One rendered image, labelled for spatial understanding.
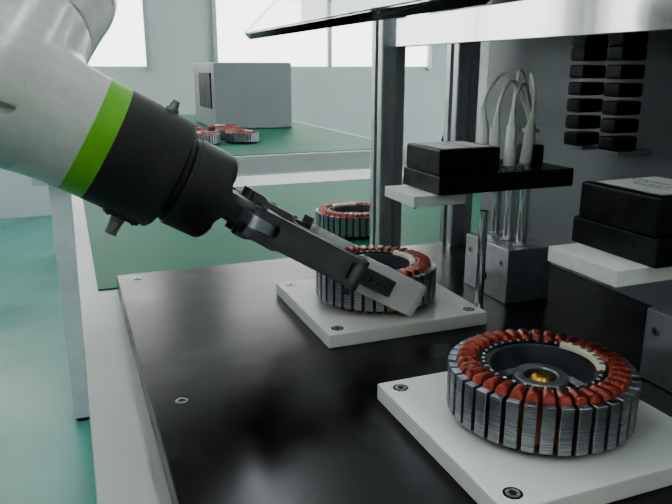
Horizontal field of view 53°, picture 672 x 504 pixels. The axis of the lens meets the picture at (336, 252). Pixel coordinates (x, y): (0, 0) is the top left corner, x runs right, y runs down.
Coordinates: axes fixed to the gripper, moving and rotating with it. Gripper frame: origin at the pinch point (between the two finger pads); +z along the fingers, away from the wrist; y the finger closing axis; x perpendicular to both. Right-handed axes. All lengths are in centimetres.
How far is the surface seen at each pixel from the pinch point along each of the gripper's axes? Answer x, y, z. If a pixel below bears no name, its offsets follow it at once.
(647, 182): 14.2, 23.2, 1.1
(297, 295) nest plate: -5.1, -2.9, -4.6
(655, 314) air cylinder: 7.6, 21.2, 9.8
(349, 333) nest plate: -4.7, 7.5, -3.6
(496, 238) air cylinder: 8.7, -0.7, 11.0
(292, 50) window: 95, -448, 102
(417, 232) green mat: 6.5, -33.2, 22.0
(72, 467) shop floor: -86, -113, 12
